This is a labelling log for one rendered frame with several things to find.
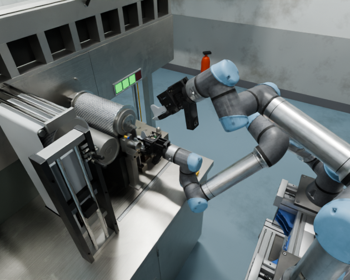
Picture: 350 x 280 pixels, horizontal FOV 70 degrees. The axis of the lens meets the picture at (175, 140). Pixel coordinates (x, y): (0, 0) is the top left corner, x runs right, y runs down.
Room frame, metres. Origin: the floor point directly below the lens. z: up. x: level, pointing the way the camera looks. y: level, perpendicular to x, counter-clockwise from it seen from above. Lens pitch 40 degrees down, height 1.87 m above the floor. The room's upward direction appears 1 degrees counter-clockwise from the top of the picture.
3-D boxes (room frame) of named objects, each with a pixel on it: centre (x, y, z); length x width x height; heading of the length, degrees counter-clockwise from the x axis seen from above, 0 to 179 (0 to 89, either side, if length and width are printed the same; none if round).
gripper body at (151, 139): (0.85, 0.08, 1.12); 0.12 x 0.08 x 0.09; 57
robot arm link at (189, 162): (0.77, -0.06, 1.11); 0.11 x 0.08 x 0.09; 57
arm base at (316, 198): (0.79, -0.74, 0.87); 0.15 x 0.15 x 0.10
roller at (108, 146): (0.83, 0.38, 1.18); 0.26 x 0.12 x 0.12; 57
